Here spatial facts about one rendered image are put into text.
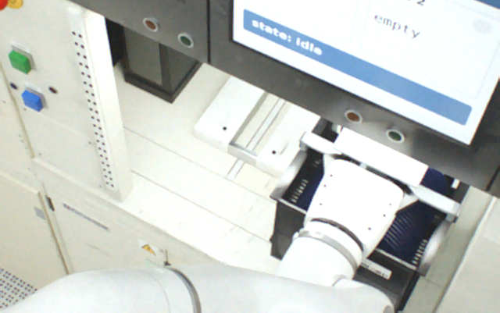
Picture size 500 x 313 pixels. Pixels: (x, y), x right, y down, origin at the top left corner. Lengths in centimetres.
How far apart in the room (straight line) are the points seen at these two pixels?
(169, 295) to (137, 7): 39
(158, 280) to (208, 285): 7
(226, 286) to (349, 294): 15
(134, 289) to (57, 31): 54
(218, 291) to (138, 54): 83
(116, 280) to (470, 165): 41
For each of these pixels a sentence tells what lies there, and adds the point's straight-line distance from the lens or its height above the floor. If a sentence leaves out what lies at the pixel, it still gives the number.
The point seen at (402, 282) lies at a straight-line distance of 120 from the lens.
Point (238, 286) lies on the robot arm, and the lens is 85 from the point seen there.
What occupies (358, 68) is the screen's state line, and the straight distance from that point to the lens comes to 88.
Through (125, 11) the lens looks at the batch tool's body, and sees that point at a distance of 104.
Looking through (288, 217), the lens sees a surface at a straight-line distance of 120.
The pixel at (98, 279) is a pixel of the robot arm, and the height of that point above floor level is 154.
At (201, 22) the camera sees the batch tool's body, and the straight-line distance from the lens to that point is 96.
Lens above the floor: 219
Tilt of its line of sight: 55 degrees down
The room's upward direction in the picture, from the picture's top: 1 degrees counter-clockwise
